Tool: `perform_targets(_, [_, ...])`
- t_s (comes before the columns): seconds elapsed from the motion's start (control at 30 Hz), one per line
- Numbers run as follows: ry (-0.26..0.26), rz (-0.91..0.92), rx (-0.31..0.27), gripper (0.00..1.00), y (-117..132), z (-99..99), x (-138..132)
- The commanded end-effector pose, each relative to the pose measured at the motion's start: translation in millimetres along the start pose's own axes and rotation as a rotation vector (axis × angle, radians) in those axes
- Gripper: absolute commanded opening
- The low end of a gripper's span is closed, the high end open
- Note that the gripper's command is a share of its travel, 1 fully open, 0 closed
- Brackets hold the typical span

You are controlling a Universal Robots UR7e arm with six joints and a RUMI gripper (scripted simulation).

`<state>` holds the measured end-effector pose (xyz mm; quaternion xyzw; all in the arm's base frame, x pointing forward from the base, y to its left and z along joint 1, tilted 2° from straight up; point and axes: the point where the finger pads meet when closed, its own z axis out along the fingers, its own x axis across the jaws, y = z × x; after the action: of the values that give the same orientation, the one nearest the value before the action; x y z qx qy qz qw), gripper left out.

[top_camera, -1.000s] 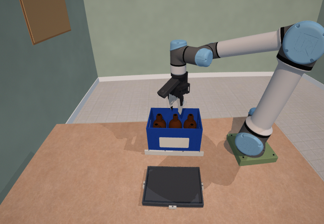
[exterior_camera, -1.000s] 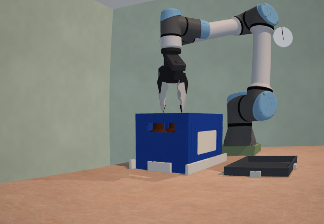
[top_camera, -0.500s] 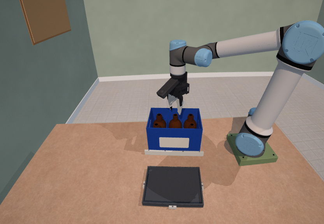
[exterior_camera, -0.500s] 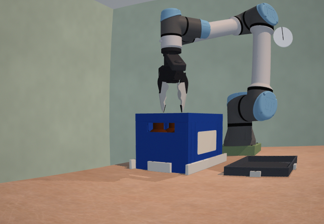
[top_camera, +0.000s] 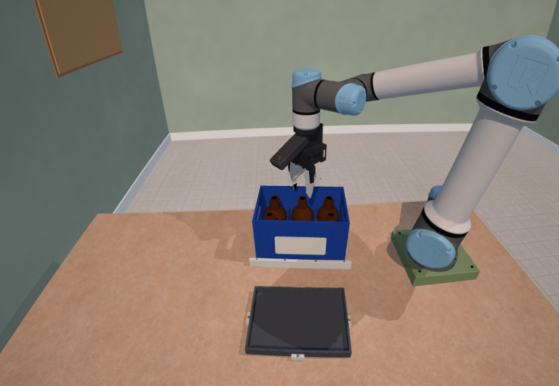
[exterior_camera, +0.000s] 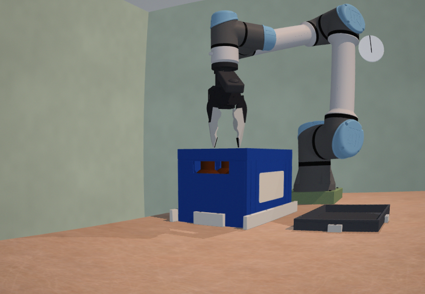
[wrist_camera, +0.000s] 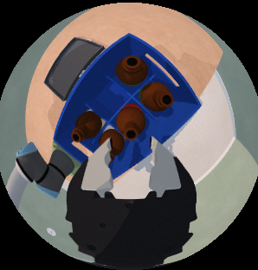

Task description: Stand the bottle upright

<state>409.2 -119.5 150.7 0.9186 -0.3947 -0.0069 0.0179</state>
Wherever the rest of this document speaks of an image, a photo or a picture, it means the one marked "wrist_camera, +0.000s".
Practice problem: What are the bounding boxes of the blue plastic crate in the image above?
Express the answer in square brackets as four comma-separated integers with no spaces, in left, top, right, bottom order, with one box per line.
[53,33,202,180]

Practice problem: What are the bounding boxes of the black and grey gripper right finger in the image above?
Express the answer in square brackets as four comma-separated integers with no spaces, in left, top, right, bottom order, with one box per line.
[149,137,197,222]

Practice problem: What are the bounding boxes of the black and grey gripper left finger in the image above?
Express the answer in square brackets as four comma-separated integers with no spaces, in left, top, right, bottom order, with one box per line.
[66,138,113,222]

